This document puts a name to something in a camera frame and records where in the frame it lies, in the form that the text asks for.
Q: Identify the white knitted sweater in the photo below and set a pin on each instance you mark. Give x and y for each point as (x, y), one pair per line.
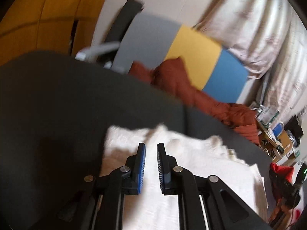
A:
(151, 209)

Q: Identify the red fuzzy garment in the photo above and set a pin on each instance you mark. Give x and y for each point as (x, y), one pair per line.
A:
(285, 194)

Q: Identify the grey yellow blue chair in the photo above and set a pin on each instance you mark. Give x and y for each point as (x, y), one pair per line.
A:
(139, 36)

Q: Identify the beige patterned curtain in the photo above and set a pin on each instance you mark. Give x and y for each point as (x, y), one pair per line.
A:
(269, 38)

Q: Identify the cluttered wooden desk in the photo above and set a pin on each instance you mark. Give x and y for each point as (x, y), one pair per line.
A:
(280, 141)

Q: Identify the wooden wardrobe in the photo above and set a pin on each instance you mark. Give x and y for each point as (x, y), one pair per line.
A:
(63, 26)

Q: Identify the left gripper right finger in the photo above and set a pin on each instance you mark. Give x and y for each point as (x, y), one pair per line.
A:
(204, 203)

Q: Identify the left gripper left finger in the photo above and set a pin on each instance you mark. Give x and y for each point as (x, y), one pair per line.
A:
(105, 202)

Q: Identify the rust quilted jacket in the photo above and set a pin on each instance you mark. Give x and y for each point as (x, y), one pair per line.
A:
(171, 77)

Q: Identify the blue round object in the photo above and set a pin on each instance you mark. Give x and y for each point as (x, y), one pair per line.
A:
(277, 131)

